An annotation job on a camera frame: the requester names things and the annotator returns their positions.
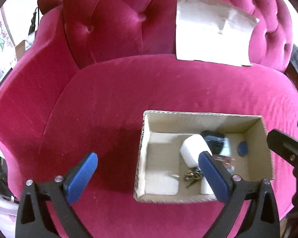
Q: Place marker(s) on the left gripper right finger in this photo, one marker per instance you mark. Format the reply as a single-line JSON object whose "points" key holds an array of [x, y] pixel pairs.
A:
{"points": [[261, 218]]}

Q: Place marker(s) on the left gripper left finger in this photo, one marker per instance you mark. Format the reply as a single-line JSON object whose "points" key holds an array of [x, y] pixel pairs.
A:
{"points": [[33, 216]]}

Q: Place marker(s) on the blue oval tag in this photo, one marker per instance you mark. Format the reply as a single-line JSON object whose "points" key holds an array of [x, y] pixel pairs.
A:
{"points": [[242, 149]]}

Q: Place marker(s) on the small white cube charger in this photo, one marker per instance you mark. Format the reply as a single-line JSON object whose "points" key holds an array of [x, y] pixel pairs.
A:
{"points": [[205, 187]]}

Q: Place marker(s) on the dark round ball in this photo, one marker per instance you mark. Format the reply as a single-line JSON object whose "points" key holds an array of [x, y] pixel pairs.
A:
{"points": [[214, 140]]}

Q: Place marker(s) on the metal keyring with chain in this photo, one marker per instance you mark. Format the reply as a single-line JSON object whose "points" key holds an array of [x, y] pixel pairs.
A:
{"points": [[193, 176]]}

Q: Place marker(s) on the large white power adapter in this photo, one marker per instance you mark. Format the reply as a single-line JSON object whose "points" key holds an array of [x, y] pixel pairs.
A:
{"points": [[191, 148]]}

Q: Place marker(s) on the cardboard box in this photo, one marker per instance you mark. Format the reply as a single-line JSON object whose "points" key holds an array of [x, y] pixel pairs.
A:
{"points": [[161, 168]]}

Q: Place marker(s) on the light blue tube bottle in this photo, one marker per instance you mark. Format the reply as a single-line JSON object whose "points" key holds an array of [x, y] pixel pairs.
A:
{"points": [[226, 157]]}

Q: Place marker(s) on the brown paper sheet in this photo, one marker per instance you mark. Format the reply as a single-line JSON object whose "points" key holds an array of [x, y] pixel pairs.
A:
{"points": [[213, 31]]}

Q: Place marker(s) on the cartoon wall poster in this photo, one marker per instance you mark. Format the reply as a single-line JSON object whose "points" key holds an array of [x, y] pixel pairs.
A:
{"points": [[7, 50]]}

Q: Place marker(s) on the black charger on wall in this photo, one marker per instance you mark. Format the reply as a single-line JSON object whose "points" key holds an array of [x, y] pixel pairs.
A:
{"points": [[34, 21]]}

